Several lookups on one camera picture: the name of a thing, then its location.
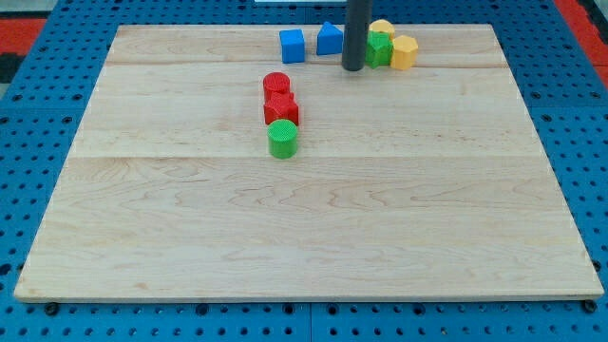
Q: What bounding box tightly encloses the red star block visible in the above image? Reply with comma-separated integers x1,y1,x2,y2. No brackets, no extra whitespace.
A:
263,92,299,126

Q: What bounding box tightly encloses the blue cube block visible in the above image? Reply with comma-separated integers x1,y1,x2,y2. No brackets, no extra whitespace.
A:
279,28,305,64

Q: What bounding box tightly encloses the green star block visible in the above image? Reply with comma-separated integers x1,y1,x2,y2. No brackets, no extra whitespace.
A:
365,31,393,68

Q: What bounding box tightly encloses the green cylinder block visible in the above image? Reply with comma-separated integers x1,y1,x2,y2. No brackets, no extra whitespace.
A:
267,119,298,159

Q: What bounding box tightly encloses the red cylinder block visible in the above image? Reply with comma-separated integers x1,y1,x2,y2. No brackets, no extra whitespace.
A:
262,72,291,101

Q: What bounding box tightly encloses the light wooden board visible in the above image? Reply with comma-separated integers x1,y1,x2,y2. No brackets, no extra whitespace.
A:
14,25,603,303

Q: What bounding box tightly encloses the blue triangular prism block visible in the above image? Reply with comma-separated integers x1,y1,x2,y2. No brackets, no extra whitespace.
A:
316,22,343,55

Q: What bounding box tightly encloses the yellow hexagon block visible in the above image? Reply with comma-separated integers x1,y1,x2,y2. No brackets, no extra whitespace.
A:
389,35,418,70

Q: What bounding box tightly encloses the yellow rear block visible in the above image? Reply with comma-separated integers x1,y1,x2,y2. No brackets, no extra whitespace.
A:
369,19,395,40

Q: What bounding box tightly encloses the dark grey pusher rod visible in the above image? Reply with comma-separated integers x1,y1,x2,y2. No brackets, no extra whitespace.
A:
341,0,373,71

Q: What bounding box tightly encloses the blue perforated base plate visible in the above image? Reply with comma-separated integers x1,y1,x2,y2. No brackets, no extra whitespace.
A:
1,0,607,341

